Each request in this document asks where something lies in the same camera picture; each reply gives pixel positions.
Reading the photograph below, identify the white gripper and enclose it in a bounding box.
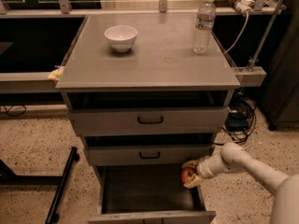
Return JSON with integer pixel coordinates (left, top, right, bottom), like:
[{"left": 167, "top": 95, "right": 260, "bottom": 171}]
[{"left": 181, "top": 155, "right": 222, "bottom": 189}]

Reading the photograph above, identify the red apple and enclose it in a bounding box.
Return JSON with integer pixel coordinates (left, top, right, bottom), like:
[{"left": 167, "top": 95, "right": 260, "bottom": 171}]
[{"left": 180, "top": 167, "right": 195, "bottom": 184}]

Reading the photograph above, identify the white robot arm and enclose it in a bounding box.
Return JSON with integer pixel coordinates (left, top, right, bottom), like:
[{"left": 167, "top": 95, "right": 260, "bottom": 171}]
[{"left": 181, "top": 143, "right": 299, "bottom": 224}]

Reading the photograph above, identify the grey top drawer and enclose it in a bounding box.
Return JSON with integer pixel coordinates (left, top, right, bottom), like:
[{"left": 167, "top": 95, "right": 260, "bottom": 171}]
[{"left": 68, "top": 107, "right": 229, "bottom": 136}]

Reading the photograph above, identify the grey drawer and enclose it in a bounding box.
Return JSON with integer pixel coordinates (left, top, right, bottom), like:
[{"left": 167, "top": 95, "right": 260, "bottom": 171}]
[
  {"left": 88, "top": 164, "right": 216, "bottom": 224},
  {"left": 68, "top": 107, "right": 229, "bottom": 136},
  {"left": 84, "top": 144, "right": 215, "bottom": 166}
]

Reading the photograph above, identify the grey bottom drawer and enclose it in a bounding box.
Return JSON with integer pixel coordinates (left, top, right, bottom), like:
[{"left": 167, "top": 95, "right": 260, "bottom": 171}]
[{"left": 88, "top": 164, "right": 216, "bottom": 224}]

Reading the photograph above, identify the grey drawer cabinet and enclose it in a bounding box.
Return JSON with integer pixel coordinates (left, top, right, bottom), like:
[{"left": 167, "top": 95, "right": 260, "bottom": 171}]
[{"left": 55, "top": 12, "right": 241, "bottom": 224}]

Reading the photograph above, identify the grey middle drawer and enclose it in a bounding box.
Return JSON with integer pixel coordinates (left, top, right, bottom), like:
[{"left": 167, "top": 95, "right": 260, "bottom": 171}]
[{"left": 84, "top": 144, "right": 215, "bottom": 166}]

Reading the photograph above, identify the white ceramic bowl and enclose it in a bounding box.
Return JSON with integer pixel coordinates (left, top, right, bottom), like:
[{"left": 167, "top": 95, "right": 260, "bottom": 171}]
[{"left": 105, "top": 25, "right": 138, "bottom": 52}]

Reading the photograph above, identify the clear plastic water bottle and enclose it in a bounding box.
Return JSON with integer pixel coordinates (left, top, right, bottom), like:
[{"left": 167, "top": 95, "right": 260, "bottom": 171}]
[{"left": 193, "top": 0, "right": 216, "bottom": 54}]

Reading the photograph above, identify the yellow tape scrap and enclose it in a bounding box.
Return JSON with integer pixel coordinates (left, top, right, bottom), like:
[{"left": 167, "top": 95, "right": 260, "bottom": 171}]
[{"left": 48, "top": 66, "right": 64, "bottom": 81}]

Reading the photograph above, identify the black metal stand leg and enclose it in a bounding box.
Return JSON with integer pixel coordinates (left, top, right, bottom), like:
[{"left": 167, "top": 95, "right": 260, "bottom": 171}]
[{"left": 0, "top": 147, "right": 79, "bottom": 224}]

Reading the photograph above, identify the black cable bundle on floor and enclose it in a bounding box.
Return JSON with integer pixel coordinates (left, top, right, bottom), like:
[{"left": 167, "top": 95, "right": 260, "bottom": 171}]
[{"left": 214, "top": 96, "right": 258, "bottom": 147}]

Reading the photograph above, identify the white power plug with cable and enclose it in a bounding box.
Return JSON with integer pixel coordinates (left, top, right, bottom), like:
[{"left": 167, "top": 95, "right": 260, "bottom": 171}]
[{"left": 222, "top": 0, "right": 255, "bottom": 56}]

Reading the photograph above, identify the black cable loop left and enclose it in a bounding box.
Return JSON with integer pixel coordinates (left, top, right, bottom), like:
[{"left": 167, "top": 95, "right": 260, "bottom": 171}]
[{"left": 0, "top": 105, "right": 28, "bottom": 118}]

